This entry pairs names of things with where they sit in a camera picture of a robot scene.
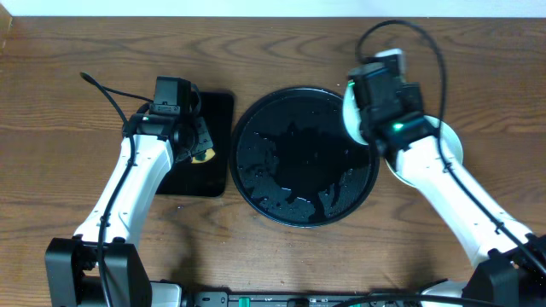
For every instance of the round black tray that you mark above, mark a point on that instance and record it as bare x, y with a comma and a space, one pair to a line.
292, 160

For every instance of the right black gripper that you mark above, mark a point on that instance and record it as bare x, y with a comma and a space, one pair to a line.
410, 97

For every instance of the rectangular black tray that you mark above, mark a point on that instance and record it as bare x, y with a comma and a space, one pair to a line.
206, 178

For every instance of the green yellow sponge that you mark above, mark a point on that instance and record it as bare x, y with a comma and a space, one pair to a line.
203, 157

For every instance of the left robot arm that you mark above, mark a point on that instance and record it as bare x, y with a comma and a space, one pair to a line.
100, 264

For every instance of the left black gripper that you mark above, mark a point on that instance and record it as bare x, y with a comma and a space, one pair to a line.
200, 139

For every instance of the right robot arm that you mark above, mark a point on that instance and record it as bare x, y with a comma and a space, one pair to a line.
508, 259

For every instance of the light blue plate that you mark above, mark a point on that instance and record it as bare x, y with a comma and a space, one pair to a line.
453, 143
351, 117

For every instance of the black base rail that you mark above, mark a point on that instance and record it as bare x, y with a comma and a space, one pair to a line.
219, 298

